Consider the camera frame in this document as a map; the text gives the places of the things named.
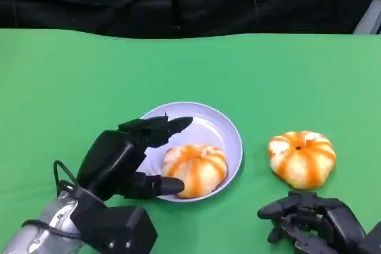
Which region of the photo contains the toy bread roll with dark hole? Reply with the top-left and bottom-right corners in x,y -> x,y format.
267,130 -> 337,190

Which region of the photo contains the orange white toy bread roll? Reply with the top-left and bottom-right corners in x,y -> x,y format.
161,144 -> 229,199

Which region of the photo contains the green table cloth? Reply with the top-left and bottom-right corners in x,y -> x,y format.
0,29 -> 381,254

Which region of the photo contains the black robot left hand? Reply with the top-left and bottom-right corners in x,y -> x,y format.
76,110 -> 193,201

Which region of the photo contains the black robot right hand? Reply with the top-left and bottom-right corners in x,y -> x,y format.
257,191 -> 368,254

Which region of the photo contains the grey metal frame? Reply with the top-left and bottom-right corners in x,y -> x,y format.
352,0 -> 381,35

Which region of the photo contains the lilac plate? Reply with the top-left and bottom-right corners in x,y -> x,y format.
139,102 -> 243,203

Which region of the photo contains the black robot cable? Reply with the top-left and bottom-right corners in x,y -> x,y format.
52,160 -> 80,196
21,219 -> 82,240

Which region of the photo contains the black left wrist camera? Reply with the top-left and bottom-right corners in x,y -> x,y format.
71,187 -> 158,254

